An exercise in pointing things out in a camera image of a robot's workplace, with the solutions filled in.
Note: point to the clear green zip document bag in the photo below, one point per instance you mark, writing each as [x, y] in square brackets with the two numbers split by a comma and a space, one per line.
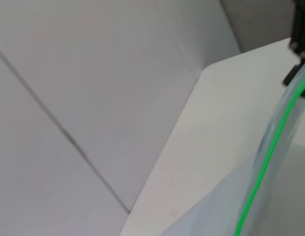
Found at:
[270, 191]

